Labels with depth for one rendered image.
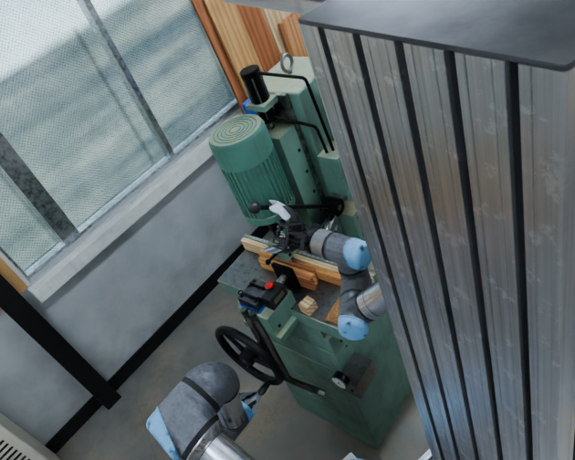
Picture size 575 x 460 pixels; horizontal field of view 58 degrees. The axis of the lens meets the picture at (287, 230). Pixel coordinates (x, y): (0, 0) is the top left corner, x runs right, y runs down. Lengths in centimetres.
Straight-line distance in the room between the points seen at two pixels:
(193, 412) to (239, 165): 68
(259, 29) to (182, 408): 235
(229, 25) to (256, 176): 156
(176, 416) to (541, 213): 100
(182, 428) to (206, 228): 209
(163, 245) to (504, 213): 272
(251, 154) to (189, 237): 170
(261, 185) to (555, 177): 125
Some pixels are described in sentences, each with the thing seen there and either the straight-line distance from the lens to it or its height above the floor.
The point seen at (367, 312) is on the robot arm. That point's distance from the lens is 124.
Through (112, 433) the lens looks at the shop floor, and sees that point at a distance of 307.
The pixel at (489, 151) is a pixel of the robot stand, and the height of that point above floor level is 196.
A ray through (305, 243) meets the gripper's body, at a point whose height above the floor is 129.
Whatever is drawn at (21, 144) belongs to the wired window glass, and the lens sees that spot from 265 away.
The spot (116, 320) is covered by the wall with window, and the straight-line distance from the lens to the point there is 303.
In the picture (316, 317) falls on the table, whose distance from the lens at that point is 170.
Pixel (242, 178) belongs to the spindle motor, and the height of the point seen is 139.
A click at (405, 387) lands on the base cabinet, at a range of 247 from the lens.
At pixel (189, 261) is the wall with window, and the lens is 318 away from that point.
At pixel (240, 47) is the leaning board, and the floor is 123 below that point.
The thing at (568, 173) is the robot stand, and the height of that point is 196.
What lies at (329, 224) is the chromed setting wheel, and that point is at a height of 107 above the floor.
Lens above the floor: 217
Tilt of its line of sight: 38 degrees down
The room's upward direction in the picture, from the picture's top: 24 degrees counter-clockwise
